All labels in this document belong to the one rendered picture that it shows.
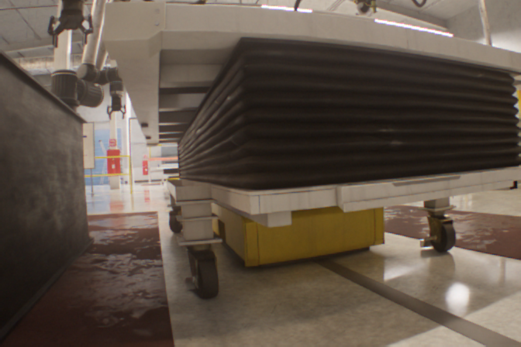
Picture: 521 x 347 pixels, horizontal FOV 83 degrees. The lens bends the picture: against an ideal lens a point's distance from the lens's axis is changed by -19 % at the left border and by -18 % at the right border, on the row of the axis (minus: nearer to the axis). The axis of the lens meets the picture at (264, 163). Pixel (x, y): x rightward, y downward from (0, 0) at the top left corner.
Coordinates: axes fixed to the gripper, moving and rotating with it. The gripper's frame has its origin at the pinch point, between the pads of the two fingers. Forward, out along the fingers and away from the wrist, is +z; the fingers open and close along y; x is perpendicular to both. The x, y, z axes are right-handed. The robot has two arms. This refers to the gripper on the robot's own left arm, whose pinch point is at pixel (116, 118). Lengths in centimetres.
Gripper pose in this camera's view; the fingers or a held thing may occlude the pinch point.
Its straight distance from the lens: 262.6
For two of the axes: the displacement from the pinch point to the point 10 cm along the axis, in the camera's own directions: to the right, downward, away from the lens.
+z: 0.6, 10.0, -0.2
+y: -9.5, 0.5, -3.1
